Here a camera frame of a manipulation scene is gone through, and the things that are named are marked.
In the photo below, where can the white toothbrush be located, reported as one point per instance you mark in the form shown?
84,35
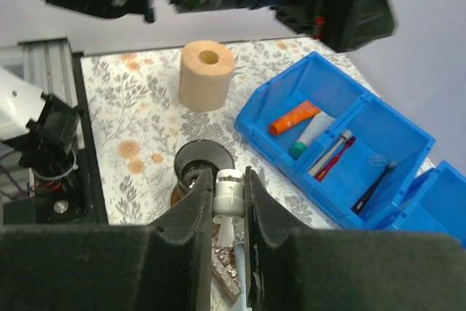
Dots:
228,204

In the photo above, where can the orange toothpaste tube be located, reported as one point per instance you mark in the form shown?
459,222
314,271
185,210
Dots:
303,111

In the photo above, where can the white tube green cap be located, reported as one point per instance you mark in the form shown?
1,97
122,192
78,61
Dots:
318,124

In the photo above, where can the dark smoked plastic cup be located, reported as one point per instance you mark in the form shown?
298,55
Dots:
199,155

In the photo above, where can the black toothbrush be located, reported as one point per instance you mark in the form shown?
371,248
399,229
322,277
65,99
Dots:
363,200

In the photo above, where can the oval wooden tray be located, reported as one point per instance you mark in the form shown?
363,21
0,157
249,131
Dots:
178,193

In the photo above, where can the left blue divided bin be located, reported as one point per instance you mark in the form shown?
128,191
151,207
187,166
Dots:
382,135

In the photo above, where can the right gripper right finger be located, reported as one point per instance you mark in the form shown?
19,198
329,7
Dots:
290,266

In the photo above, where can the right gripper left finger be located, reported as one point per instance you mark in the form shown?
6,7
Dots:
164,265

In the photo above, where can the clear textured acrylic holder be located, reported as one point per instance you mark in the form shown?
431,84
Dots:
225,270

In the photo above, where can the grey toothbrush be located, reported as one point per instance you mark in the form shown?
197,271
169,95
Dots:
318,165

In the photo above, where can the aluminium frame rail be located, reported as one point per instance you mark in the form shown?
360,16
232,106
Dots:
46,64

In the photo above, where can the right blue divided bin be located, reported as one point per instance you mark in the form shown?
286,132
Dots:
435,202

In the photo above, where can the red toothbrush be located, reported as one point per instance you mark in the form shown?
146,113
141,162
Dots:
324,172

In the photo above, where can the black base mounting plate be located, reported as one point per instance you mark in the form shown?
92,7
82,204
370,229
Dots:
51,144

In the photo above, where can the blue divided bin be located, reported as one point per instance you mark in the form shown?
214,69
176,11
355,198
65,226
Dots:
382,135
435,202

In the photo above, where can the floral table mat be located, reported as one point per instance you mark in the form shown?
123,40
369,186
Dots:
138,124

